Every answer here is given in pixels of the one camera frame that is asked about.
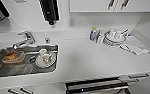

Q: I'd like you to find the white wall outlet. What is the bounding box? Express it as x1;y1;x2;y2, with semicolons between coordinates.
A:
68;17;76;28

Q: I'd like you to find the stainless steel dishwasher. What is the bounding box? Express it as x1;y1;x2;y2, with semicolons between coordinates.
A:
64;75;132;94

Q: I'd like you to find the black wall soap dispenser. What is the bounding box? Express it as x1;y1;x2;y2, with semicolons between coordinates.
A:
38;0;61;26

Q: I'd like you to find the chrome sink faucet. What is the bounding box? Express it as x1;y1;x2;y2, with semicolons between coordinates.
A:
12;30;36;50

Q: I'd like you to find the white plate with cup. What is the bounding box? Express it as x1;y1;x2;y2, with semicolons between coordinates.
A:
34;48;58;69

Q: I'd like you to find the clear food container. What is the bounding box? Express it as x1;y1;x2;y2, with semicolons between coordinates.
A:
1;50;26;64

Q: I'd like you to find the small chrome sink knob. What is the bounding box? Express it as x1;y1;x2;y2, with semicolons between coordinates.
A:
44;37;51;45

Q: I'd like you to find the white drawer unit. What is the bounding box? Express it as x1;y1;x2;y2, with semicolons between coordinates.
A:
119;72;150;88

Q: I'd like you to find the white two-door sink cabinet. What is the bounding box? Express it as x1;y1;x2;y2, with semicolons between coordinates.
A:
0;83;66;94

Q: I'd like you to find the blue dish soap bottle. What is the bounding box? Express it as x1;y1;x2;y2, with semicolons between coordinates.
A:
88;26;98;42

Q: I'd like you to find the white wall cabinet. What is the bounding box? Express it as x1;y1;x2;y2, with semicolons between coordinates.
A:
69;0;150;14

